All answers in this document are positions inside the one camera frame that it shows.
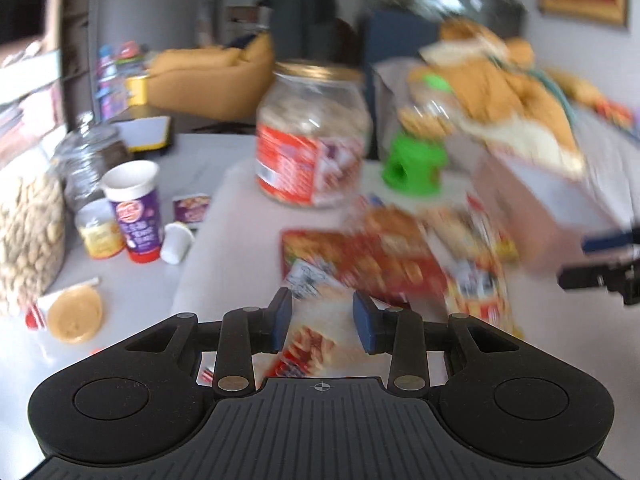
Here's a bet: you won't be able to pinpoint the white table cloth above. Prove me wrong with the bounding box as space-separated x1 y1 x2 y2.
169 156 551 386

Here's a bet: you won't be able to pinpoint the yellow armchair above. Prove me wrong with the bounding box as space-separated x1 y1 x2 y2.
146 32 274 122

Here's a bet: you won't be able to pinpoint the small yellow pudding cup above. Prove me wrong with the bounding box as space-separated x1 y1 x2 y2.
75 198 125 260

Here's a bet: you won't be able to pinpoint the pink cardboard box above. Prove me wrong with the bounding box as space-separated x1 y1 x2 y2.
472 152 630 275

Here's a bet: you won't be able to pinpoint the colourful bottles on shelf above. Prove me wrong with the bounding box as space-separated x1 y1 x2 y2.
96 41 149 122

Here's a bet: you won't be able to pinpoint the small white creamer cup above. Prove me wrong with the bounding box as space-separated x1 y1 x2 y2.
160 222 194 266

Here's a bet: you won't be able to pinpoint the orange plastic lid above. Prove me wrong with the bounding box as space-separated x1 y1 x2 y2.
47 285 103 344

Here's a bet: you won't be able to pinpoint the clear jar red label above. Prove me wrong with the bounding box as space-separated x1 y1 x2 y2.
255 61 372 208

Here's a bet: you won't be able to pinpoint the red snack bag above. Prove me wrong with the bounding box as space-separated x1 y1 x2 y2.
280 206 447 304

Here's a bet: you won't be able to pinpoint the small purple sachet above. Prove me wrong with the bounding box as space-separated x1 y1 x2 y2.
172 193 212 226

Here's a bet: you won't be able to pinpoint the green candy dispenser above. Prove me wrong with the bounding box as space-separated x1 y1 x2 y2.
382 75 458 197

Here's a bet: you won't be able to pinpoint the yellow cartoon snack bag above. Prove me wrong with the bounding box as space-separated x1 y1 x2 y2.
418 194 523 338

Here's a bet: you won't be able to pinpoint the large glass peanut jar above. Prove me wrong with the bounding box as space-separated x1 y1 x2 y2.
1 148 65 310

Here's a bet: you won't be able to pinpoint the small dark glass jar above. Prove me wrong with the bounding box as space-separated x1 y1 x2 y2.
53 112 132 212

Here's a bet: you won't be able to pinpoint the orange and cream blanket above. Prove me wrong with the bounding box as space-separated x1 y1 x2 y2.
407 18 603 179

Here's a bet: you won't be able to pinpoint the red white wrapper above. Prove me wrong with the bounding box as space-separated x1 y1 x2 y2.
23 276 101 330

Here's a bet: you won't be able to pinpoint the dark jacket on stand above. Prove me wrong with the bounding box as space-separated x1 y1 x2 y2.
257 0 359 66

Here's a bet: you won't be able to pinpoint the yellow black tablet case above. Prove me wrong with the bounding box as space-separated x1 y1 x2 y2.
114 116 172 153

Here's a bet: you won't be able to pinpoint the purple drink cup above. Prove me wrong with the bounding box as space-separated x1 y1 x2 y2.
100 160 163 263

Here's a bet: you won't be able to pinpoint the white rice cracker bag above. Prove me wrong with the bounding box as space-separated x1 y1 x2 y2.
254 259 390 380

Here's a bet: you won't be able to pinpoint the dark blue cabinet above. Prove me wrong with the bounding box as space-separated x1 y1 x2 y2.
360 10 440 66

